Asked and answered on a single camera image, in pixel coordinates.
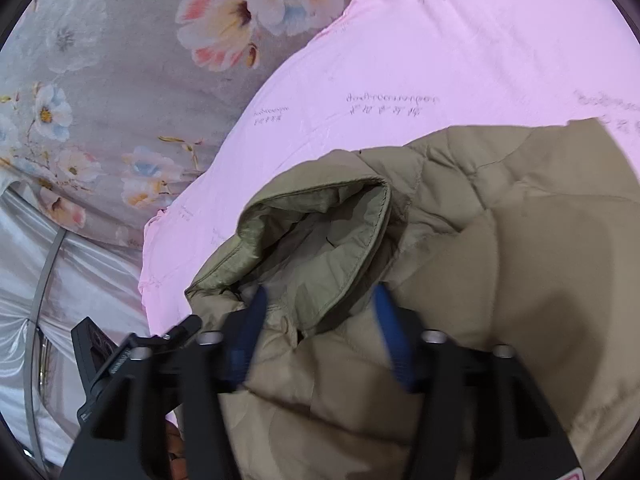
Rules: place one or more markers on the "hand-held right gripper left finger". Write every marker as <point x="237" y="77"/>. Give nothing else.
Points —
<point x="247" y="332"/>

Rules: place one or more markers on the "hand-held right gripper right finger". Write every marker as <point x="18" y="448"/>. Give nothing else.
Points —
<point x="392" y="337"/>

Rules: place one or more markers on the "khaki puffer jacket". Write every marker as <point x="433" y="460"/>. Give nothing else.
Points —
<point x="500" y="260"/>

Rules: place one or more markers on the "person's left hand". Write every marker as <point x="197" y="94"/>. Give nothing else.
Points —
<point x="175" y="447"/>

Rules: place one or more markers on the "white satin cloth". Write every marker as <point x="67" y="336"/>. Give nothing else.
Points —
<point x="90" y="280"/>

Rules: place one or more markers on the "grey thin pole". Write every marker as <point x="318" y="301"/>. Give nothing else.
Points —
<point x="42" y="285"/>

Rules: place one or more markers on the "grey floral bedsheet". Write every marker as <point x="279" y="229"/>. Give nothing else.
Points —
<point x="125" y="85"/>

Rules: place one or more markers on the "pink blanket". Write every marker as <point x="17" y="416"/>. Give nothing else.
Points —
<point x="400" y="35"/>

